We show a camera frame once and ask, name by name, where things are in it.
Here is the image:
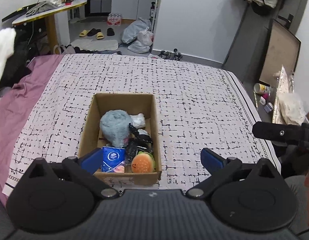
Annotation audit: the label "plush hamburger toy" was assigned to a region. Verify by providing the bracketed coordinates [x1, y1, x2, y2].
[131, 151, 155, 173]

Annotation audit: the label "white floor mat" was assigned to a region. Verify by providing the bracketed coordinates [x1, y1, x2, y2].
[71, 39, 119, 51]

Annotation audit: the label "small white purple boxes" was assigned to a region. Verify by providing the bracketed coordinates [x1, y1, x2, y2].
[259, 96, 273, 113]

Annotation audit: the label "yellow slipper right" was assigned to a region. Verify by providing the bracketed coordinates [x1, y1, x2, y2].
[96, 31, 104, 40]

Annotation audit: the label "blue tissue pack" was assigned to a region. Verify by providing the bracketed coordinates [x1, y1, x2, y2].
[101, 146, 126, 173]

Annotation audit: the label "white black patterned blanket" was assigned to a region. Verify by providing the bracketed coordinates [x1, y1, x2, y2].
[0, 54, 281, 201]

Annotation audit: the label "white kitchen cabinet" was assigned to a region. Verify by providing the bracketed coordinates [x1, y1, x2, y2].
[111, 0, 156, 20]

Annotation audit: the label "round white yellow table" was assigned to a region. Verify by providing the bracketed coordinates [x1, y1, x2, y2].
[12, 0, 87, 53]

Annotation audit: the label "yellow slipper left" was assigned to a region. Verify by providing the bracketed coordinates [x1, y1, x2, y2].
[79, 30, 89, 37]

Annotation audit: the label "black roller skates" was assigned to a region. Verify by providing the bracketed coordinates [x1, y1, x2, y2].
[158, 48, 183, 61]

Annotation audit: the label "brown wooden board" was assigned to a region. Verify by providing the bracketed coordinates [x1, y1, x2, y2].
[259, 20, 301, 87]

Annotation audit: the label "clear bag black items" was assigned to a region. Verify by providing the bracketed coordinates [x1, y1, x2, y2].
[126, 139, 141, 163]

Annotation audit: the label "pink bed sheet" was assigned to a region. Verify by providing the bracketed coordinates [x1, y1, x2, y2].
[0, 55, 63, 205]

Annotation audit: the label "yellow slipper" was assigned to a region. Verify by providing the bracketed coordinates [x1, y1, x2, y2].
[96, 31, 104, 40]
[79, 30, 89, 37]

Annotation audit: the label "black clothes pile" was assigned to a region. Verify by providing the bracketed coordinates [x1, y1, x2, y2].
[0, 29, 31, 89]

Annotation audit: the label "black fabric white-stitched pouch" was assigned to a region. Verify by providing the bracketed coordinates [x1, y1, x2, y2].
[128, 123, 153, 153]

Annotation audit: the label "white plastic bundle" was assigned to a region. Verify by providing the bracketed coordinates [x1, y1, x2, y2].
[130, 113, 146, 129]

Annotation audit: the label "white fluffy garment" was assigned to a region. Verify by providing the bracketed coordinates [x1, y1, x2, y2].
[0, 28, 16, 80]

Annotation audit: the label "yellow white cup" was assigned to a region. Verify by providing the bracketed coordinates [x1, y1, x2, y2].
[253, 83, 271, 95]

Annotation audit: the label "patterned plastic wrapped pillow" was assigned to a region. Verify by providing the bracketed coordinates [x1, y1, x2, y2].
[272, 66, 306, 126]

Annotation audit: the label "fluffy blue plush toy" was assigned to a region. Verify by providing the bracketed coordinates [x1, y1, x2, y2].
[100, 109, 132, 148]

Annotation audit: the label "brown cardboard box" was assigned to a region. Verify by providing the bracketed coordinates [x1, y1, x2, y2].
[78, 93, 162, 186]

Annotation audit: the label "red white water bottle pack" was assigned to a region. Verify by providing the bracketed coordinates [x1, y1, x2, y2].
[107, 13, 122, 26]

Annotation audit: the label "grey plastic bags pile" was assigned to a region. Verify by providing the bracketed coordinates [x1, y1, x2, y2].
[121, 18, 154, 54]

